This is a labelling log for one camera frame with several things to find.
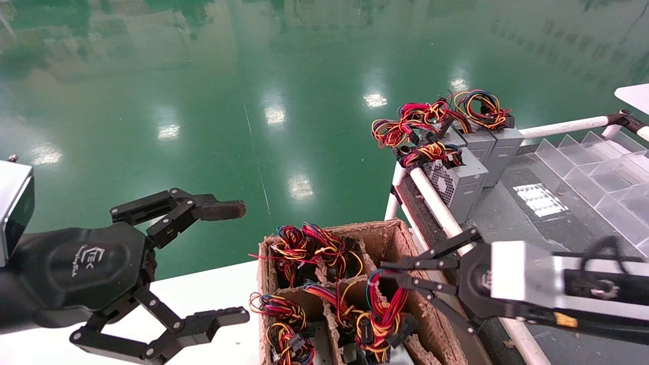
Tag black pipe connector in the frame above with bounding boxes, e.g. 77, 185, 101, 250
606, 109, 649, 133

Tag power supply with coloured cables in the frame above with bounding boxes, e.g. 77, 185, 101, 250
354, 269, 420, 363
265, 322, 316, 365
303, 283, 363, 350
248, 293, 309, 330
303, 223, 366, 284
249, 226, 317, 288

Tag grey power supply yellow-blue cables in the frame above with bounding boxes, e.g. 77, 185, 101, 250
451, 89, 525, 188

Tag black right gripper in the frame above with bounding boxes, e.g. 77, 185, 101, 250
379, 227, 509, 336

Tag grey power supply red cables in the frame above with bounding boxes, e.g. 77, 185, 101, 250
372, 100, 496, 164

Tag brown cardboard box with dividers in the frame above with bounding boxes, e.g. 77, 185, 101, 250
256, 219, 495, 365

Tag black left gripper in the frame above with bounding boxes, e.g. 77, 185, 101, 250
10, 188, 250, 364

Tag clear acrylic divider tray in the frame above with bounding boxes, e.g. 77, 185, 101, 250
526, 131, 649, 259

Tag black cable loop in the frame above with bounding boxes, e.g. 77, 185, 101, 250
580, 235, 634, 265

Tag white table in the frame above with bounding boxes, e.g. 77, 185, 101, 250
614, 83, 649, 116

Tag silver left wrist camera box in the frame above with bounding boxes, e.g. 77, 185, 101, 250
0, 160, 35, 268

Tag short white frame pipe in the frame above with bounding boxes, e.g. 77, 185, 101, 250
384, 161, 408, 222

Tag grey power supply mesh side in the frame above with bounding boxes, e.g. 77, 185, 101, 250
400, 141, 489, 204

